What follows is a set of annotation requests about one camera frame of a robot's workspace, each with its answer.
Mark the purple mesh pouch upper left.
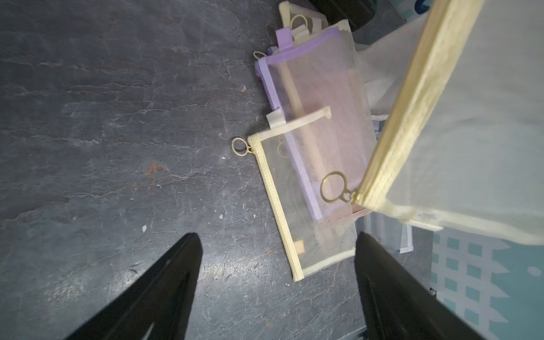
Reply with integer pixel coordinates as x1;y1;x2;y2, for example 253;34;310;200
255;21;376;198

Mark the beige mesh pouch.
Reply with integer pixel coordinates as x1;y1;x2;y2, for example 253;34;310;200
279;1;329;44

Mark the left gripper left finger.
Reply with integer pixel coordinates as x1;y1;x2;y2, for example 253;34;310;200
68;233;203;339

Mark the white grey mesh pouch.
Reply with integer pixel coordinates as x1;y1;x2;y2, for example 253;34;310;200
356;212;414;254

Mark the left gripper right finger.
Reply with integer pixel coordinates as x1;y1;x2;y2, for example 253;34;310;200
354;232;482;339

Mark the yellow trimmed clear pouch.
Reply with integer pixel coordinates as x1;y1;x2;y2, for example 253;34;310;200
231;106;356;281

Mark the yellow mesh pouch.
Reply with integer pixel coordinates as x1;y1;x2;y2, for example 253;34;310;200
320;0;544;247

